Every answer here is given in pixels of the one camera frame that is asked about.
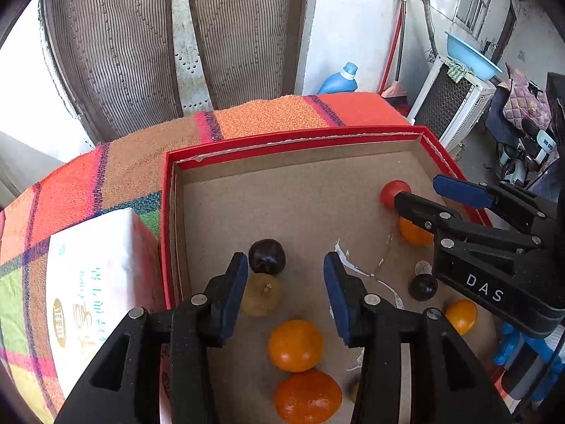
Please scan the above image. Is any red shallow cardboard box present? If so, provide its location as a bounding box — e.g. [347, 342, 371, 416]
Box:
[161, 126, 495, 423]

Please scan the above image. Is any far orange mandarin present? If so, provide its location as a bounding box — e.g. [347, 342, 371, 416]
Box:
[398, 216, 434, 247]

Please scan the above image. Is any red cherry tomato in box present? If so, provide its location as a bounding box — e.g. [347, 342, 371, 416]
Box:
[379, 180, 412, 212]

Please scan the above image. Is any medium orange mandarin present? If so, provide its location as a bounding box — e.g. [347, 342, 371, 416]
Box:
[267, 320, 325, 372]

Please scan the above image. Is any large orange mandarin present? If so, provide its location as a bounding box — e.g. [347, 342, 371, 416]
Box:
[273, 370, 343, 423]

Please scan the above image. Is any white tissue pack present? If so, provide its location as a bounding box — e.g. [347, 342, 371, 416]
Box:
[46, 208, 165, 396]

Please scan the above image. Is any colourful plaid tablecloth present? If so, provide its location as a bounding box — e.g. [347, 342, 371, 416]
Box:
[1, 93, 407, 423]

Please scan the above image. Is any blue detergent bottle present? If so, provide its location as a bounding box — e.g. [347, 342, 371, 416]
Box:
[317, 62, 358, 95]

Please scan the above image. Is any dark plum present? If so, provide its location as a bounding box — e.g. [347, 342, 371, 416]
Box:
[408, 273, 439, 301]
[249, 238, 286, 276]

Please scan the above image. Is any brown padded door curtain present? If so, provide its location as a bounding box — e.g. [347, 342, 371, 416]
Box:
[39, 0, 304, 143]

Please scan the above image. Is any light blue wash basin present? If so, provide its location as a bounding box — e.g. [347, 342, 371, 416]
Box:
[445, 33, 502, 81]

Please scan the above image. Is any quilt-covered scooter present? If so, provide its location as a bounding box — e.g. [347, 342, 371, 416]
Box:
[484, 64, 558, 188]

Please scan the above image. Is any small tan longan fruit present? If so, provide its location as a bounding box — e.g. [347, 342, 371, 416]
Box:
[349, 378, 360, 403]

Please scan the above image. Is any brown kiwi-like fruit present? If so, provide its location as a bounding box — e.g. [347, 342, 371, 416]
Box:
[241, 273, 283, 317]

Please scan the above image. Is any small yellow-orange mandarin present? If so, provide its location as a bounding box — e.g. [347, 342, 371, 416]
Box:
[445, 300, 478, 336]

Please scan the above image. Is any green checked rag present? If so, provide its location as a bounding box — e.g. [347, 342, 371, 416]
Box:
[446, 58, 474, 83]

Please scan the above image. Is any red handled broom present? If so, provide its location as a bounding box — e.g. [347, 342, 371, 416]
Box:
[377, 0, 407, 94]

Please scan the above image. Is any white air conditioner unit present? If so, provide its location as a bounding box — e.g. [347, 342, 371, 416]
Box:
[407, 57, 495, 154]

